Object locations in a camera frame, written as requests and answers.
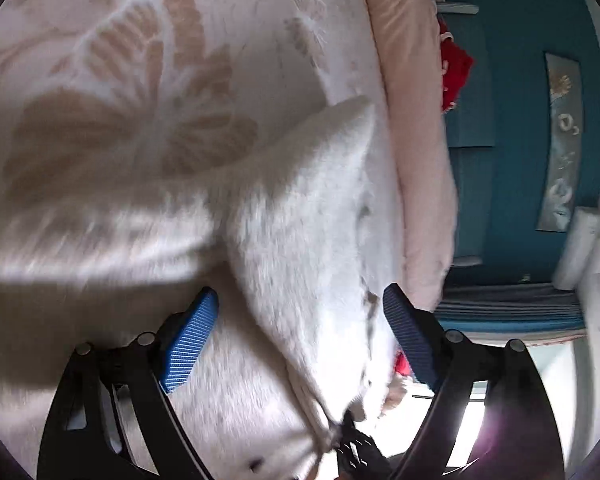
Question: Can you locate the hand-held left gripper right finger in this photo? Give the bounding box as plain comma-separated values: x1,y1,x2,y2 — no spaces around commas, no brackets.
382,282,566,480

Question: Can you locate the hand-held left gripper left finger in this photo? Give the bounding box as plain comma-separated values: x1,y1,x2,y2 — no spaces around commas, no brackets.
36,286,221,480

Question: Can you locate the white foam roll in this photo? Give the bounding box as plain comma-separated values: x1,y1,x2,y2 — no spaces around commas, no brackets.
552,207,600,291

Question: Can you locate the grey striped cloth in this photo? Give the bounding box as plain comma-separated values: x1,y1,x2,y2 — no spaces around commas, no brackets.
435,282,588,336

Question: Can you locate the long wall picture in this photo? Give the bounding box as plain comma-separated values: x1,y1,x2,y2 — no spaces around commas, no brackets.
536,51,582,233

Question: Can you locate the butterfly printed blanket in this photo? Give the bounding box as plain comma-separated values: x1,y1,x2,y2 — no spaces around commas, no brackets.
0,0,406,281

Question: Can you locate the red cloth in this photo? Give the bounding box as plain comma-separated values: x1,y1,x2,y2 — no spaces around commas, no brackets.
437,15,476,113

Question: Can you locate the pink duvet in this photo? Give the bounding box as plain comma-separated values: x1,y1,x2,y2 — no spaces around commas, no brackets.
362,0,457,313

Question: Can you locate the blue cabinet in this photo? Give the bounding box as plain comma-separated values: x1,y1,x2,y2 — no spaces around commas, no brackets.
432,2,497,267

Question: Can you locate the white fluffy garment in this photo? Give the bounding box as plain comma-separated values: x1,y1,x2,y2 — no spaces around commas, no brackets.
0,95,407,480

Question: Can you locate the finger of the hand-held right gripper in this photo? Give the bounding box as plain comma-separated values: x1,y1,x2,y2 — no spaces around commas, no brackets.
330,410,394,480

